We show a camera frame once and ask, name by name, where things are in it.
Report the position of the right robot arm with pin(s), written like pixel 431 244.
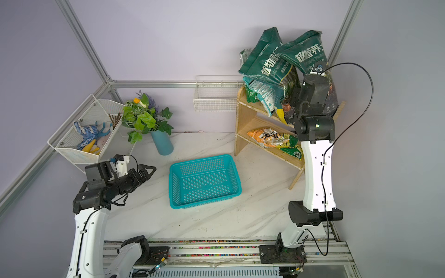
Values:
pixel 316 132

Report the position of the dark green soil bag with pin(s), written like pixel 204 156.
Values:
pixel 304 53
pixel 266 66

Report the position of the teal vase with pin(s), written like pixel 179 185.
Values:
pixel 162 142

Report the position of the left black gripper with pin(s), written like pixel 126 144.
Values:
pixel 143 176

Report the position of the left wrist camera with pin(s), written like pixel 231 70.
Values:
pixel 120 164

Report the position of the white mesh corner rack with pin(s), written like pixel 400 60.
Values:
pixel 92 111

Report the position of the white wire wall basket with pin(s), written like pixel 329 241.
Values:
pixel 216 93

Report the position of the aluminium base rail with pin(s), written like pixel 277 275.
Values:
pixel 249 258

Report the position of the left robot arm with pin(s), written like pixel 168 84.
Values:
pixel 109 186

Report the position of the artificial green plant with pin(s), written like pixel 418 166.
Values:
pixel 143 116

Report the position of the teal white fertilizer bag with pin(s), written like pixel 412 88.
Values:
pixel 270 96

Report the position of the orange green snack bag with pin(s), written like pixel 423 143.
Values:
pixel 285 142

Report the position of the white green small bag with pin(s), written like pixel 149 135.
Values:
pixel 245 59

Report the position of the yellow toy in rack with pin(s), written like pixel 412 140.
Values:
pixel 92 148

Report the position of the blue knitted glove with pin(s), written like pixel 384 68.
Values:
pixel 91 132

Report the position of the teal plastic basket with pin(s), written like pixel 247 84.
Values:
pixel 203 181

